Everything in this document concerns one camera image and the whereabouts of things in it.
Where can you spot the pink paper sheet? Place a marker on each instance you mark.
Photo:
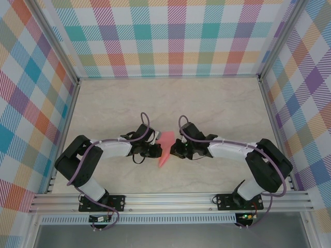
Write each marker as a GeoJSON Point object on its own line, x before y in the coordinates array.
{"type": "Point", "coordinates": [166, 142]}

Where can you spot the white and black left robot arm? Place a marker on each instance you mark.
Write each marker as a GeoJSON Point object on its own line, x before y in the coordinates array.
{"type": "Point", "coordinates": [113, 148]}

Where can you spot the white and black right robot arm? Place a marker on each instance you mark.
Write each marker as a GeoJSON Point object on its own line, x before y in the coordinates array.
{"type": "Point", "coordinates": [227, 151]}

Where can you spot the small circuit board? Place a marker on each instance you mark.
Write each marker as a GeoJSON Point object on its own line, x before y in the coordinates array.
{"type": "Point", "coordinates": [99, 219]}
{"type": "Point", "coordinates": [247, 216]}

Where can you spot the long aluminium base rail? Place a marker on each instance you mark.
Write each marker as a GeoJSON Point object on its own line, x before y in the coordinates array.
{"type": "Point", "coordinates": [170, 202]}

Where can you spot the thin aluminium wall rail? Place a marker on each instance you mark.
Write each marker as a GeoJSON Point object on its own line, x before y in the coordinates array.
{"type": "Point", "coordinates": [168, 76]}

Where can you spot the aluminium side rail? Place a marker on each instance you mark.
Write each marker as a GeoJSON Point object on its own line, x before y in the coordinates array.
{"type": "Point", "coordinates": [274, 129]}
{"type": "Point", "coordinates": [66, 129]}

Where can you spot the aluminium frame post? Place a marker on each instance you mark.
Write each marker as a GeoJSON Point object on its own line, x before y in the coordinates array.
{"type": "Point", "coordinates": [59, 44]}
{"type": "Point", "coordinates": [280, 38]}

